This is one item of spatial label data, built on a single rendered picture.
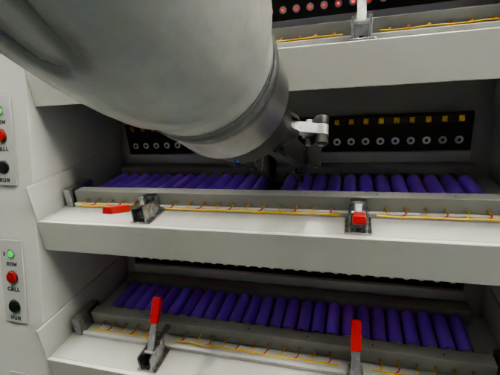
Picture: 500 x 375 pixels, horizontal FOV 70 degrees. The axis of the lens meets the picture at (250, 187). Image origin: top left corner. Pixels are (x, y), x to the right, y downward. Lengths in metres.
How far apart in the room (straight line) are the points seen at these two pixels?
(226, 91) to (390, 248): 0.29
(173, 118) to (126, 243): 0.35
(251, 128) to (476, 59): 0.26
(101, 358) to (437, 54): 0.56
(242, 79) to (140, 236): 0.35
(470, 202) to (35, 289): 0.57
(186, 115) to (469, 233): 0.34
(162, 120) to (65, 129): 0.46
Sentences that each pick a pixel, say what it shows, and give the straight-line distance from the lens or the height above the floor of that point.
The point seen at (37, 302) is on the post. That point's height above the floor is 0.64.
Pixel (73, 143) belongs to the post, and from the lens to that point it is 0.62.
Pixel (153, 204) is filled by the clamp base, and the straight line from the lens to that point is 0.48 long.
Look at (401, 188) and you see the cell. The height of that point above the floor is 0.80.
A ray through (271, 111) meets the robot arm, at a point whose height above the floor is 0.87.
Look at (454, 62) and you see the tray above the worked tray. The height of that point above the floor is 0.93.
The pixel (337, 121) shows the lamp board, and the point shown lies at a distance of 0.55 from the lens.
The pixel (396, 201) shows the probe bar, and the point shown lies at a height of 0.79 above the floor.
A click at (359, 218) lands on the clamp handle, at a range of 0.33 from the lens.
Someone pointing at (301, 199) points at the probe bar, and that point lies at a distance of 0.44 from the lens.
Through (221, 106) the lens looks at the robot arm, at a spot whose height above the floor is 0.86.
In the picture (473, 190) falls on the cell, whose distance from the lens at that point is 0.49.
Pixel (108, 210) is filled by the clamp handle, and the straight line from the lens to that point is 0.42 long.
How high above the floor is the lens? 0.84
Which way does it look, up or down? 6 degrees down
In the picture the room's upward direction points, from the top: 1 degrees counter-clockwise
